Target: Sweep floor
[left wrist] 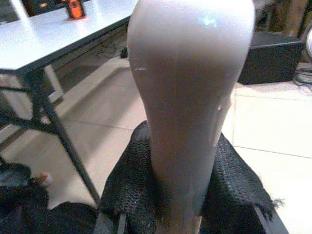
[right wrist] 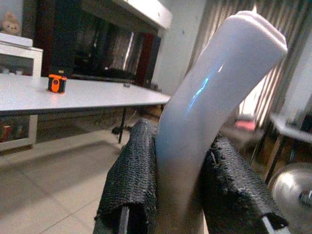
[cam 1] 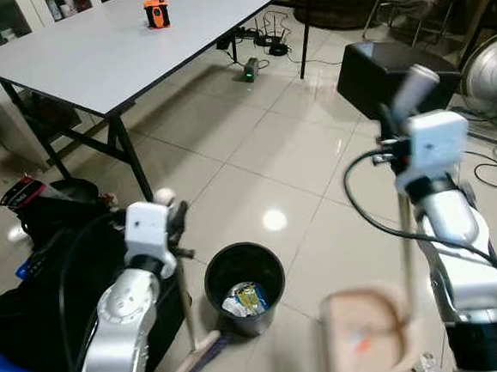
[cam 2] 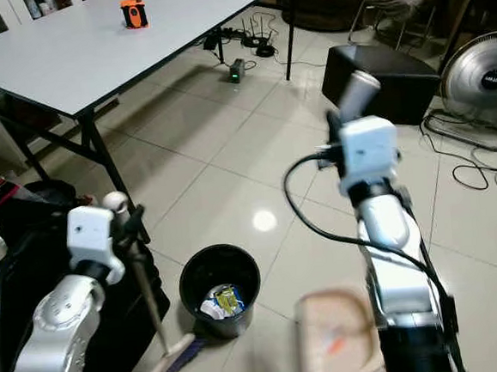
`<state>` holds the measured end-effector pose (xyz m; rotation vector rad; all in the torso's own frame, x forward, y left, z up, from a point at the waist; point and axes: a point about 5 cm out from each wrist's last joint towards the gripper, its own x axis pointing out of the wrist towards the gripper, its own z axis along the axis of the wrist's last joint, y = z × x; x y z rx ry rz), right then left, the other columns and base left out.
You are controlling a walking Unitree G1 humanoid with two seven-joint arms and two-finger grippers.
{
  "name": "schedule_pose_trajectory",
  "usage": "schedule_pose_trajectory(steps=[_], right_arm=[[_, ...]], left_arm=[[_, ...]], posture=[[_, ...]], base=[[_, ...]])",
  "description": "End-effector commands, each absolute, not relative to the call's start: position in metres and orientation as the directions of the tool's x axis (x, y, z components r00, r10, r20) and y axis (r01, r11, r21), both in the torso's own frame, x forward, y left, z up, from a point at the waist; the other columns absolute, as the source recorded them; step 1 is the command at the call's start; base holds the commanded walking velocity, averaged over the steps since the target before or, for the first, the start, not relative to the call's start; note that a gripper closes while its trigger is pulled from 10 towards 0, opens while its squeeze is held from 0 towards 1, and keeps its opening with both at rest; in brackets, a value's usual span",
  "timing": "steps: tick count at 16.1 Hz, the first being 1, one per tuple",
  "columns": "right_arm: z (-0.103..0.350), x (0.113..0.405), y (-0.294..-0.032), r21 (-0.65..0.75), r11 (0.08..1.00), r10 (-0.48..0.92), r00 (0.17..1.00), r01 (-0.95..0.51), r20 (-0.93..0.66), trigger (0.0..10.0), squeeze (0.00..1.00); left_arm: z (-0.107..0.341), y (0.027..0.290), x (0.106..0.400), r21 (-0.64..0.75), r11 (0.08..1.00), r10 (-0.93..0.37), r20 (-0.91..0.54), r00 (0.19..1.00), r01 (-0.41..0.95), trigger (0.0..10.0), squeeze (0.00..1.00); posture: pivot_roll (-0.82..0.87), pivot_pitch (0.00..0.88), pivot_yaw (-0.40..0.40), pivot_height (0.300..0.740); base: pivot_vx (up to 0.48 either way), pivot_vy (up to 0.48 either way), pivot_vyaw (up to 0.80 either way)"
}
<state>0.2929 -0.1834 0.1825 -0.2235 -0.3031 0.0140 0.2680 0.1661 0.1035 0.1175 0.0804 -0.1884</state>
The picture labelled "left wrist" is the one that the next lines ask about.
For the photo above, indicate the round metal fan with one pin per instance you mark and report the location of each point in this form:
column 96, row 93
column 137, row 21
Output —
column 309, row 44

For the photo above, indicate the white folding table black legs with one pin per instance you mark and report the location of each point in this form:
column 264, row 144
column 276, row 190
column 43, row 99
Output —
column 48, row 41

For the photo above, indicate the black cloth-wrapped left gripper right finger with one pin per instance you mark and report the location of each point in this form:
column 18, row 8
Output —
column 234, row 187

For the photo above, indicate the black cloth bundle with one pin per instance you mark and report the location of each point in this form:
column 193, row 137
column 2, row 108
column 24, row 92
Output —
column 29, row 209

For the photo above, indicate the orange and black tool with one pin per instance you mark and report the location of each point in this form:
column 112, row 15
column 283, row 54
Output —
column 75, row 9

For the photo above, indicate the black box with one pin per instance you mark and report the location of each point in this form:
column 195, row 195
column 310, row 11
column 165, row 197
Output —
column 268, row 61

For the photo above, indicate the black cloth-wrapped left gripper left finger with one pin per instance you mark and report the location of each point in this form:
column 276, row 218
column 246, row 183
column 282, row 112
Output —
column 131, row 185

